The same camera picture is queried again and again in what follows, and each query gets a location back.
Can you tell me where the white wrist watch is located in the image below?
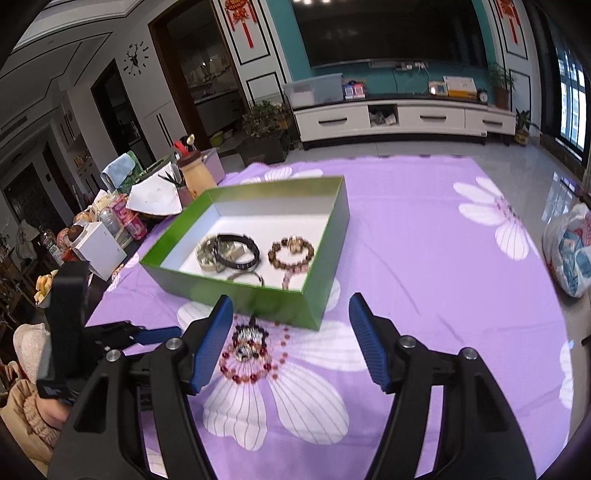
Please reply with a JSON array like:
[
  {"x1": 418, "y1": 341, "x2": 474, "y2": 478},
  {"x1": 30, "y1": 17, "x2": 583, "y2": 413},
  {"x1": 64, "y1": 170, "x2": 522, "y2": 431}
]
[{"x1": 195, "y1": 235, "x2": 245, "y2": 273}]

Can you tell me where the red chinese knot decoration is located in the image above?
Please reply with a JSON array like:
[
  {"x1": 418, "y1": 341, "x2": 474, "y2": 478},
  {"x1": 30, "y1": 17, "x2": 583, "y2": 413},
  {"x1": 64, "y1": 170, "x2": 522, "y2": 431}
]
[{"x1": 224, "y1": 0, "x2": 257, "y2": 49}]

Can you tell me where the silver bangle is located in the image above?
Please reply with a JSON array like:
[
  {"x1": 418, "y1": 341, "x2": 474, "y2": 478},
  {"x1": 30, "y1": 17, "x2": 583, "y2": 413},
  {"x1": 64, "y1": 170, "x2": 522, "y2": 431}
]
[{"x1": 226, "y1": 270, "x2": 266, "y2": 287}]

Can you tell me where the yellow bottle brown cap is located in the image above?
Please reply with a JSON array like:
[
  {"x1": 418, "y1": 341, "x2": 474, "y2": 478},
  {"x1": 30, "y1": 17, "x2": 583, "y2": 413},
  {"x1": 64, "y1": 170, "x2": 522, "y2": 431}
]
[{"x1": 177, "y1": 151, "x2": 217, "y2": 199}]

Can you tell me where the pink pen holder cup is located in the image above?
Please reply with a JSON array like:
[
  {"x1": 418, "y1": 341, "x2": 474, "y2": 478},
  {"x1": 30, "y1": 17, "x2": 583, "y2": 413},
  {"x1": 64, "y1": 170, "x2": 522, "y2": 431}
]
[{"x1": 177, "y1": 186, "x2": 194, "y2": 209}]

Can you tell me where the beige left sleeve forearm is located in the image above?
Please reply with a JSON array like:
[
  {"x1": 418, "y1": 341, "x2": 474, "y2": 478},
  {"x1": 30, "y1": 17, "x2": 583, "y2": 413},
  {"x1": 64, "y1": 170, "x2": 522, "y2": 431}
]
[{"x1": 1, "y1": 323, "x2": 60, "y2": 476}]

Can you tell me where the white TV cabinet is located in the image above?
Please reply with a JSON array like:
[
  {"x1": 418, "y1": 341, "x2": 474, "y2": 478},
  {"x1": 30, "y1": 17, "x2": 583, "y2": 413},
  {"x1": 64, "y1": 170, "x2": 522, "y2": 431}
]
[{"x1": 294, "y1": 97, "x2": 516, "y2": 144}]

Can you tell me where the blue folded towel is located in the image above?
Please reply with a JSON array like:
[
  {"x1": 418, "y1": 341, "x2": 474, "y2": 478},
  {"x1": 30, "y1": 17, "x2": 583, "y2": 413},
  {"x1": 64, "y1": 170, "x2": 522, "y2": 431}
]
[{"x1": 100, "y1": 151, "x2": 137, "y2": 192}]

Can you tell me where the black wrist watch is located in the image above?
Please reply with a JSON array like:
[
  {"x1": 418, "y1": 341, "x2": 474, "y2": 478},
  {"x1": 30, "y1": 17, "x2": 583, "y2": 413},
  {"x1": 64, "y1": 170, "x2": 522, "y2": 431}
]
[{"x1": 212, "y1": 234, "x2": 260, "y2": 271}]

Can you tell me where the clear storage bin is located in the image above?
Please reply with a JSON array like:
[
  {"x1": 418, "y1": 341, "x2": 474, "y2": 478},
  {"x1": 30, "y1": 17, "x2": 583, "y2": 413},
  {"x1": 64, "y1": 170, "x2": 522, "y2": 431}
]
[{"x1": 283, "y1": 73, "x2": 344, "y2": 109}]

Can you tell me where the wall clock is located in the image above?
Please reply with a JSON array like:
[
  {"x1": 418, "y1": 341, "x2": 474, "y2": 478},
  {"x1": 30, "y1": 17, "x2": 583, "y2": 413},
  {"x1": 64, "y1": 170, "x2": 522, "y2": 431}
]
[{"x1": 122, "y1": 41, "x2": 149, "y2": 77}]

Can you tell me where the person's left hand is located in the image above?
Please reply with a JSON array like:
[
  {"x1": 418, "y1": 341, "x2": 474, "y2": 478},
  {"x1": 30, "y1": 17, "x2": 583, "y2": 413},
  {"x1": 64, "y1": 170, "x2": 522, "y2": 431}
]
[{"x1": 35, "y1": 396, "x2": 71, "y2": 430}]

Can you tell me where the potted green plant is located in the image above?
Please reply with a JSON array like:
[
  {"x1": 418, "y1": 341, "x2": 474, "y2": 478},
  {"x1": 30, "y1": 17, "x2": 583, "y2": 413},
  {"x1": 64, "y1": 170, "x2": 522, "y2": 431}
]
[{"x1": 487, "y1": 63, "x2": 515, "y2": 110}]

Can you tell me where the purple floral tablecloth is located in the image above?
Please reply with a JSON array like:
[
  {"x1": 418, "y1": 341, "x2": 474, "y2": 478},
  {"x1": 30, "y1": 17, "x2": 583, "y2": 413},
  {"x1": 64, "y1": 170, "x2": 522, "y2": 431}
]
[{"x1": 85, "y1": 154, "x2": 576, "y2": 480}]

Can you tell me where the brown wooden bead bracelet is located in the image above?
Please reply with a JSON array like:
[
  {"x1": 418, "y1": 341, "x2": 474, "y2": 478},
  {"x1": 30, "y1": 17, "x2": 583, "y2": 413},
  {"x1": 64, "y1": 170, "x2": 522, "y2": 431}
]
[{"x1": 267, "y1": 235, "x2": 317, "y2": 272}]

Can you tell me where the white small box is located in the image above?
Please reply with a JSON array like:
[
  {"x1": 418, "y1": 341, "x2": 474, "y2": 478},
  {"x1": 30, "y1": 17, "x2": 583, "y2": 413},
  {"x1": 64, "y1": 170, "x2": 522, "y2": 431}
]
[{"x1": 72, "y1": 222, "x2": 126, "y2": 281}]

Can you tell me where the green cardboard box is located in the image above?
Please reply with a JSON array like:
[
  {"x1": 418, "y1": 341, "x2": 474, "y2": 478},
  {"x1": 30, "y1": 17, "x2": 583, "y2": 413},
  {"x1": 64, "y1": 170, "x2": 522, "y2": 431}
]
[{"x1": 141, "y1": 176, "x2": 349, "y2": 330}]

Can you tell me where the white paper sheet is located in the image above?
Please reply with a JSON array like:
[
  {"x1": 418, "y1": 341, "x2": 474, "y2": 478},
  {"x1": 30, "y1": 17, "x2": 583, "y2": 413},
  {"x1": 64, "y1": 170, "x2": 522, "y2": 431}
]
[{"x1": 126, "y1": 175, "x2": 182, "y2": 216}]

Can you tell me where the plastic bag with items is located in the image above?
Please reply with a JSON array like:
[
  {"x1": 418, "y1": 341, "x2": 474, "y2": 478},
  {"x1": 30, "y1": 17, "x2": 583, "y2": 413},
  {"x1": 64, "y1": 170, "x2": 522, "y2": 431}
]
[{"x1": 541, "y1": 203, "x2": 591, "y2": 298}]

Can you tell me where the large black television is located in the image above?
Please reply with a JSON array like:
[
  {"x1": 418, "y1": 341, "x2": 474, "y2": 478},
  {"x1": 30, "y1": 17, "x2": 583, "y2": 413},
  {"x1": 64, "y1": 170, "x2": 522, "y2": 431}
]
[{"x1": 291, "y1": 0, "x2": 487, "y2": 67}]

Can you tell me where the pink snack cup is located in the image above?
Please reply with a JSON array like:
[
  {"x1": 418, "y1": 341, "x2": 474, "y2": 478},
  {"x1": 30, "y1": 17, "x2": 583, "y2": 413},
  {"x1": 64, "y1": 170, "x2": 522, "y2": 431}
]
[{"x1": 109, "y1": 194, "x2": 147, "y2": 240}]

